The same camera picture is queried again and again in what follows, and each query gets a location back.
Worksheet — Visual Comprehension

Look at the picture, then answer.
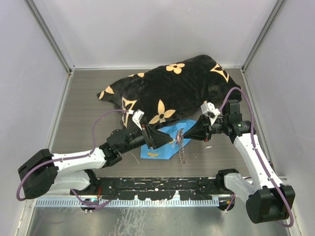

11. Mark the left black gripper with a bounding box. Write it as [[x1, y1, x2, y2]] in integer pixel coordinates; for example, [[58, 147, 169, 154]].
[[119, 121, 172, 154]]

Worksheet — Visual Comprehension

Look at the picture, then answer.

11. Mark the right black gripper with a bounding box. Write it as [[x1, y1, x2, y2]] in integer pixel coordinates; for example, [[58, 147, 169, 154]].
[[183, 113, 228, 142]]

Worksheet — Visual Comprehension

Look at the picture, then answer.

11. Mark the large metal keyring with rings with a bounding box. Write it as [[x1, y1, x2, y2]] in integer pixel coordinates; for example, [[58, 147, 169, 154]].
[[176, 128, 185, 164]]

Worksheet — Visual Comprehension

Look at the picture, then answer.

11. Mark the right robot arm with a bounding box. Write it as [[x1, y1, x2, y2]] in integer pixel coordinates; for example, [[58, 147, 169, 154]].
[[184, 100, 295, 227]]

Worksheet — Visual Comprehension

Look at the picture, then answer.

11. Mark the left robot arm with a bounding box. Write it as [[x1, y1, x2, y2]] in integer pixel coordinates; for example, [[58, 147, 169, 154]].
[[16, 125, 172, 201]]

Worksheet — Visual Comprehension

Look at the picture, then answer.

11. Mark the blue cartoon print cloth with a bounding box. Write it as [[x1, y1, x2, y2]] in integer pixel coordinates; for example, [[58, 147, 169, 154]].
[[139, 119, 197, 160]]

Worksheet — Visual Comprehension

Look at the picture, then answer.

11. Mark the black floral plush pillow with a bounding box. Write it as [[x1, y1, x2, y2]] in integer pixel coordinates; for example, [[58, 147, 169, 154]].
[[97, 55, 242, 133]]

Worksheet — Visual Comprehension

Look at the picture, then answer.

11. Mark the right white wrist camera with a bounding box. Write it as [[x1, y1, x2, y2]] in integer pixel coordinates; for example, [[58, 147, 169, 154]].
[[200, 101, 221, 125]]

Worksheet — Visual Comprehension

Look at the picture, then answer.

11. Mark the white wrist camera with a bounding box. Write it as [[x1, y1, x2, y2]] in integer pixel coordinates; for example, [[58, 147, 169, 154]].
[[200, 101, 221, 125], [132, 109, 144, 130]]

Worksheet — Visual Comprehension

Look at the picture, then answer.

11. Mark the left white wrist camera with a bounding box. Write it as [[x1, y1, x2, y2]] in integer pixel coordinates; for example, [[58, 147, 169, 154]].
[[132, 109, 144, 130]]

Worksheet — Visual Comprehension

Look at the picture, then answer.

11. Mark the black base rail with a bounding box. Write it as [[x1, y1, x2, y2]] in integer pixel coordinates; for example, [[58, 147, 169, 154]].
[[75, 177, 232, 201]]

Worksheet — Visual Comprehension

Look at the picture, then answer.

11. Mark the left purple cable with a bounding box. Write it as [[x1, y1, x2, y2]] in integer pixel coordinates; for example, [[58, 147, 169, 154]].
[[16, 109, 135, 212]]

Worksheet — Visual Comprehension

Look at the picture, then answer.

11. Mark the purple cable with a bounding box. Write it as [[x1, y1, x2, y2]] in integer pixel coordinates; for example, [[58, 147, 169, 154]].
[[16, 109, 135, 212], [219, 87, 295, 228]]

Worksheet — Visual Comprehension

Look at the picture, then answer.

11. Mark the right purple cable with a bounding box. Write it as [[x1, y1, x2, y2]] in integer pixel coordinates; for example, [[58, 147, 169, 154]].
[[219, 87, 295, 228]]

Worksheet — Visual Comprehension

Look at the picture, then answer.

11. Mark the white slotted cable duct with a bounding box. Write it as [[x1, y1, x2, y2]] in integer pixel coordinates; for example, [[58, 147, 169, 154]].
[[35, 197, 219, 207]]

